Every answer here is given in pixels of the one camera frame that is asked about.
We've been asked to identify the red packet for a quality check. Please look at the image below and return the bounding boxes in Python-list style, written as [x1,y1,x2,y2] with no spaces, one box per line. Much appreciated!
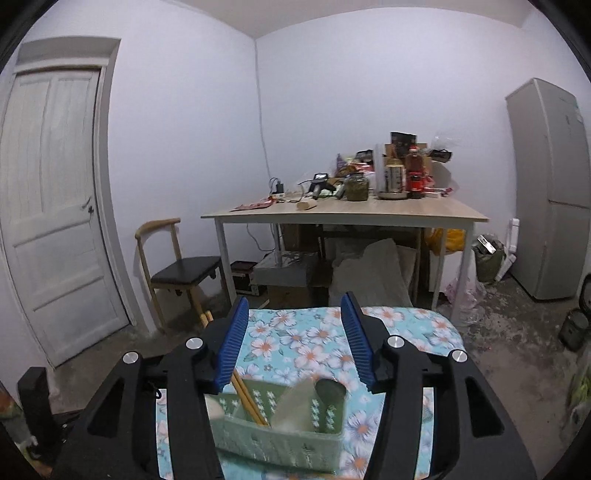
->
[231,198,273,212]

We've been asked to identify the green bag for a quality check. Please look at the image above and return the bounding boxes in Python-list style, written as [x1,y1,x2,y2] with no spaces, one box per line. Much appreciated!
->
[475,233,508,283]

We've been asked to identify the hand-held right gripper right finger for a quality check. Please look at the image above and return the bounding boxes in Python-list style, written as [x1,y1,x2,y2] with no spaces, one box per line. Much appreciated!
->
[340,292,539,480]

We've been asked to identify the grey refrigerator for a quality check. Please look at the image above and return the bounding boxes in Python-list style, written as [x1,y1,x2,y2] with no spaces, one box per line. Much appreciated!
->
[505,78,591,302]

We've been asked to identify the glass jar of greens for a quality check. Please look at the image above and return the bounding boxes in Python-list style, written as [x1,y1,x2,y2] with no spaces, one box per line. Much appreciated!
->
[345,173,370,202]

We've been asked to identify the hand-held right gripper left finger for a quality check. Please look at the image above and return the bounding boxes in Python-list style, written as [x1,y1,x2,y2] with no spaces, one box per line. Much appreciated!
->
[51,295,250,480]

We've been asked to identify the white door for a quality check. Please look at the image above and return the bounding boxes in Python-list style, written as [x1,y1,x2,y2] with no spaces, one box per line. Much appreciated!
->
[0,39,132,370]

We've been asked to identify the white sacks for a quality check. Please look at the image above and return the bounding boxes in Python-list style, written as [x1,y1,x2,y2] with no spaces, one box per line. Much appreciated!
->
[329,239,419,308]

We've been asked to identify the black rice cooker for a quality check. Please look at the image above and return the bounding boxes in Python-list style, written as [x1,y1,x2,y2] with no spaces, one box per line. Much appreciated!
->
[558,274,591,352]

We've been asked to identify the clear bag of greens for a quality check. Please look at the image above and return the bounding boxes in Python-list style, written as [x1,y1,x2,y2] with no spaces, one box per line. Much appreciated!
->
[567,364,591,432]

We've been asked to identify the red oil bottle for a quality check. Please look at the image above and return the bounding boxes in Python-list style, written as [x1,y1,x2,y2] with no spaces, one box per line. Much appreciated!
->
[405,145,428,178]

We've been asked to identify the wooden chopstick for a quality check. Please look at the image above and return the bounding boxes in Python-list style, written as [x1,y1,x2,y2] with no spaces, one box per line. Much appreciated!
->
[203,311,270,425]
[198,311,265,426]

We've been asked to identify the wooden table with white legs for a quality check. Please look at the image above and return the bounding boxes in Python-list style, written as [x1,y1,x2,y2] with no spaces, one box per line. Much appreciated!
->
[201,196,490,324]

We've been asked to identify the yellow plastic bag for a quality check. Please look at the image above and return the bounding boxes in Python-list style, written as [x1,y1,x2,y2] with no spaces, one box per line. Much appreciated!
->
[424,227,466,254]

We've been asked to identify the white upright panel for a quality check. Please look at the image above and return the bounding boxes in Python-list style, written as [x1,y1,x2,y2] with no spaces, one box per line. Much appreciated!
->
[496,218,521,281]

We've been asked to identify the wooden chair with black seat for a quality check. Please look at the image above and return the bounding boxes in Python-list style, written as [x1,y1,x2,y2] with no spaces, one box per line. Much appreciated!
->
[135,218,222,335]

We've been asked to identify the large pale spoon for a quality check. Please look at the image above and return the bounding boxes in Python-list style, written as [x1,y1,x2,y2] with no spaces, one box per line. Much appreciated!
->
[272,381,319,435]

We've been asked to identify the floral turquoise blanket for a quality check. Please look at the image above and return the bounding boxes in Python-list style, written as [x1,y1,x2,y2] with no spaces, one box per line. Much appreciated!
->
[154,305,465,480]

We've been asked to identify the metal tin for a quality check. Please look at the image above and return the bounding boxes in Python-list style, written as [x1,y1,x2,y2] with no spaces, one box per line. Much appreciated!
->
[384,157,407,195]

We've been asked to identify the cardboard box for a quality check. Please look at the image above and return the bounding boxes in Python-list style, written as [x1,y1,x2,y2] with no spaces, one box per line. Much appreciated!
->
[279,224,326,301]

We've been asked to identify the grey box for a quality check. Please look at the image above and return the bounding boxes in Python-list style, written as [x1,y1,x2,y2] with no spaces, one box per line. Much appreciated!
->
[253,253,320,288]

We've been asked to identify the pink plastic bag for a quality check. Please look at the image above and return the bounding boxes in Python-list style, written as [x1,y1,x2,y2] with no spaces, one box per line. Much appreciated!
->
[444,276,486,317]

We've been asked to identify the green perforated utensil holder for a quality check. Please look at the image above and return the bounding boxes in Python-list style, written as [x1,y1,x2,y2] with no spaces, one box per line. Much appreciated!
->
[210,376,347,474]

